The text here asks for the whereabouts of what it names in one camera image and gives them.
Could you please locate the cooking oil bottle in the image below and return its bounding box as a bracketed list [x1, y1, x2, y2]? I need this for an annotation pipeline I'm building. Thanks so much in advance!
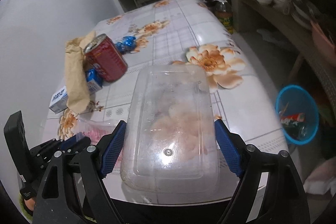
[215, 0, 234, 34]

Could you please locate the blue white toothpaste box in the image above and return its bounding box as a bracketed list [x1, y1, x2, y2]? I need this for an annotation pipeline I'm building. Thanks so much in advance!
[49, 68, 103, 114]

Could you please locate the clear pink plastic bag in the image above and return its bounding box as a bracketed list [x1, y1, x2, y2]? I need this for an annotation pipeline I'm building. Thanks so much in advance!
[76, 119, 126, 165]

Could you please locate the red snack bag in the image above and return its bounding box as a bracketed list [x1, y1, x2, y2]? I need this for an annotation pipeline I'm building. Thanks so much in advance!
[279, 102, 305, 126]

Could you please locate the blue wrapper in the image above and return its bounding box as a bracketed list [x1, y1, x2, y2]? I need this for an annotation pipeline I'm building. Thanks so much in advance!
[114, 36, 137, 55]

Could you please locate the floral tablecloth table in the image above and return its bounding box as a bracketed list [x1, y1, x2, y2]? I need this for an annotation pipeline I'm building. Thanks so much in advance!
[41, 0, 289, 207]

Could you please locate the bare left hand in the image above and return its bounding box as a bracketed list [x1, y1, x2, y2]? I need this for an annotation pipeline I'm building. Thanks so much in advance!
[23, 198, 36, 211]

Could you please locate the red drink can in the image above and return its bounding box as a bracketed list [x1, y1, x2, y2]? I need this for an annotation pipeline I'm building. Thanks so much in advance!
[84, 34, 127, 83]

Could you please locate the brown paper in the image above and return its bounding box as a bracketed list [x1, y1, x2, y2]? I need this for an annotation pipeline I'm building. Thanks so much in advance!
[64, 31, 96, 114]

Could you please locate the blue plastic trash basket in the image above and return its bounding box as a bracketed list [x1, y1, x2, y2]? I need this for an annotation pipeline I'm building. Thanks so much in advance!
[275, 85, 319, 145]

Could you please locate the clear plastic food container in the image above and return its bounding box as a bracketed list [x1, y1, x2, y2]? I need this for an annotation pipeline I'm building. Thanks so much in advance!
[120, 65, 219, 194]

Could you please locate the pink plastic basin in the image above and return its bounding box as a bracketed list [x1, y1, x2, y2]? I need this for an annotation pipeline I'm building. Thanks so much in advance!
[310, 20, 336, 67]

